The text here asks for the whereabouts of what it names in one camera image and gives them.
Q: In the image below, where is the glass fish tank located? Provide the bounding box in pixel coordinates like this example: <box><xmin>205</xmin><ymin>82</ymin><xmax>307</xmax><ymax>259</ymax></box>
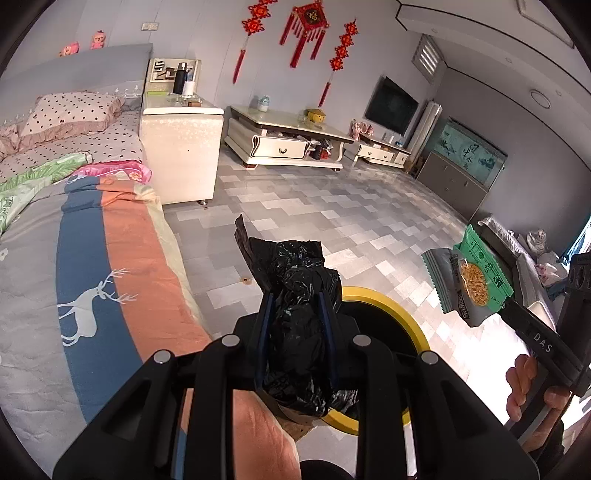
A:
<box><xmin>427</xmin><ymin>117</ymin><xmax>506</xmax><ymax>188</ymax></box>

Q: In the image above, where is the long red knot hanging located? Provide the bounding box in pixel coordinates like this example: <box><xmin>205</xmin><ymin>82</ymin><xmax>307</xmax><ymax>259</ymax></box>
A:
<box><xmin>234</xmin><ymin>4</ymin><xmax>270</xmax><ymax>85</ymax></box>

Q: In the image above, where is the white plush toy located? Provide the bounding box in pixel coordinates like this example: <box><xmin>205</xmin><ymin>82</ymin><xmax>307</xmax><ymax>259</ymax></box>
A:
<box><xmin>526</xmin><ymin>230</ymin><xmax>568</xmax><ymax>283</ymax></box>

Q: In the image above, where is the person's right forearm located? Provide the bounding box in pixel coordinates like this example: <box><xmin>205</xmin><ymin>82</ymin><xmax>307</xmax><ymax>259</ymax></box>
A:
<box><xmin>522</xmin><ymin>415</ymin><xmax>568</xmax><ymax>467</ymax></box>

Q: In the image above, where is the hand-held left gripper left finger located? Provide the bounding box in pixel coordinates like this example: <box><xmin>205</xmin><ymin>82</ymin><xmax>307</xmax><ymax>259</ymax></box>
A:
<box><xmin>52</xmin><ymin>291</ymin><xmax>278</xmax><ymax>480</ymax></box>

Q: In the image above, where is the grey cabinet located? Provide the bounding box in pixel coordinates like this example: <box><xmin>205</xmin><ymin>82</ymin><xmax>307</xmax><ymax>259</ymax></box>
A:
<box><xmin>418</xmin><ymin>152</ymin><xmax>489</xmax><ymax>221</ymax></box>

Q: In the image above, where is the yellow trash bin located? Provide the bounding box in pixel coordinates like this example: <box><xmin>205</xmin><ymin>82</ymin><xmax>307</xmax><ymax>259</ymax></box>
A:
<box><xmin>323</xmin><ymin>286</ymin><xmax>432</xmax><ymax>437</ymax></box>

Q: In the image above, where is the person's right hand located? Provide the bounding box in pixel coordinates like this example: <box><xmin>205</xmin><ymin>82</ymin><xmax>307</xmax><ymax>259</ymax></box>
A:
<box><xmin>505</xmin><ymin>353</ymin><xmax>578</xmax><ymax>422</ymax></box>

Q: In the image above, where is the black plastic bag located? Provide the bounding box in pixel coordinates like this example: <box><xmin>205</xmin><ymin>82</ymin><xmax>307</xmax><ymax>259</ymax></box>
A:
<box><xmin>234</xmin><ymin>215</ymin><xmax>360</xmax><ymax>418</ymax></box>

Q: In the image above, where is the green snack packet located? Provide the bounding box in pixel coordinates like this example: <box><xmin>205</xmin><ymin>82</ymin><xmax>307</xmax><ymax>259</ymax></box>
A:
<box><xmin>421</xmin><ymin>224</ymin><xmax>514</xmax><ymax>328</ymax></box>

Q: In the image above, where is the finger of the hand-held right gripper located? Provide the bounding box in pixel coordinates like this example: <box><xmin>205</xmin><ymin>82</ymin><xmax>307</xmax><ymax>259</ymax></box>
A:
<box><xmin>501</xmin><ymin>298</ymin><xmax>578</xmax><ymax>370</ymax></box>

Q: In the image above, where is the green patterned quilt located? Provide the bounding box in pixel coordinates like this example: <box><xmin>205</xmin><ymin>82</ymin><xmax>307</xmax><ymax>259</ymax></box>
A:
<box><xmin>0</xmin><ymin>152</ymin><xmax>90</xmax><ymax>236</ymax></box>

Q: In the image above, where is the cream nightstand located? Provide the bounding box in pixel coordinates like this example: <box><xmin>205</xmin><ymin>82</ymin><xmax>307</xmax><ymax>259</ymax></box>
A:
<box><xmin>140</xmin><ymin>58</ymin><xmax>225</xmax><ymax>206</ymax></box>

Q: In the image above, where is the pink polka-dot pillow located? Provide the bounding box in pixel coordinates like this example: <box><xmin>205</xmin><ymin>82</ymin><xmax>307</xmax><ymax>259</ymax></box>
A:
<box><xmin>18</xmin><ymin>91</ymin><xmax>126</xmax><ymax>149</ymax></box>

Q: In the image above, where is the short red knot hanging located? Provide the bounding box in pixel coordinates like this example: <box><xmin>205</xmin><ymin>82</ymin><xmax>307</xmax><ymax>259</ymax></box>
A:
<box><xmin>318</xmin><ymin>19</ymin><xmax>358</xmax><ymax>107</ymax></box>

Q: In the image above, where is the grey upholstered bed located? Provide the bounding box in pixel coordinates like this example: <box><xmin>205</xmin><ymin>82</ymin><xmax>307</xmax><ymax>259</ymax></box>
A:
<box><xmin>0</xmin><ymin>44</ymin><xmax>301</xmax><ymax>480</ymax></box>

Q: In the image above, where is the pink floral cloth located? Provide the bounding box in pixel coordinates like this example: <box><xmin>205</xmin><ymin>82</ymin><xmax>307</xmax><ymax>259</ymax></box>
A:
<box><xmin>71</xmin><ymin>159</ymin><xmax>153</xmax><ymax>185</ymax></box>

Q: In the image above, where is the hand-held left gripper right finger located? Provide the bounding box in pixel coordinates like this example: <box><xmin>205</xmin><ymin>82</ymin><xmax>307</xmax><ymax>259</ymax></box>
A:
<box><xmin>316</xmin><ymin>291</ymin><xmax>540</xmax><ymax>480</ymax></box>

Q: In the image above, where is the grey blue orange blanket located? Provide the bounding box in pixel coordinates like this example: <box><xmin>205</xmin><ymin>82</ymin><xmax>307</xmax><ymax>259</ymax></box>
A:
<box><xmin>0</xmin><ymin>175</ymin><xmax>301</xmax><ymax>480</ymax></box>

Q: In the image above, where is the black flat television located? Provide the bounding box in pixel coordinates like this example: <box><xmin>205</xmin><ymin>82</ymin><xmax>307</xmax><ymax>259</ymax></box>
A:
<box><xmin>365</xmin><ymin>76</ymin><xmax>419</xmax><ymax>137</ymax></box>

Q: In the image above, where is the cream coffee table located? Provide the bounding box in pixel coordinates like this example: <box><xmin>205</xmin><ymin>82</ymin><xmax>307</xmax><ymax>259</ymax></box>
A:
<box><xmin>224</xmin><ymin>105</ymin><xmax>355</xmax><ymax>172</ymax></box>

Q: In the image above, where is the grey sofa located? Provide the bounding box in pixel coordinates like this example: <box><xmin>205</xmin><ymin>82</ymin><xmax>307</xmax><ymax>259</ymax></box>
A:
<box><xmin>478</xmin><ymin>217</ymin><xmax>568</xmax><ymax>333</ymax></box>

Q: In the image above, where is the cream television stand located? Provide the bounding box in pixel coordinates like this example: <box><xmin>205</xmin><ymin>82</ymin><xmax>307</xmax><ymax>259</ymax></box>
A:
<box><xmin>355</xmin><ymin>134</ymin><xmax>411</xmax><ymax>168</ymax></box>

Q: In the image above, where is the pink polka-dot quilt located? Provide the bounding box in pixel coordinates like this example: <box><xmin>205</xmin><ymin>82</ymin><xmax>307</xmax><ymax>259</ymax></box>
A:
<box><xmin>0</xmin><ymin>124</ymin><xmax>24</xmax><ymax>162</ymax></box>

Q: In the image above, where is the white standing air conditioner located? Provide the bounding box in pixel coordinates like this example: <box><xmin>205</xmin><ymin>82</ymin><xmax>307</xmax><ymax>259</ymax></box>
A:
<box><xmin>405</xmin><ymin>100</ymin><xmax>441</xmax><ymax>169</ymax></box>

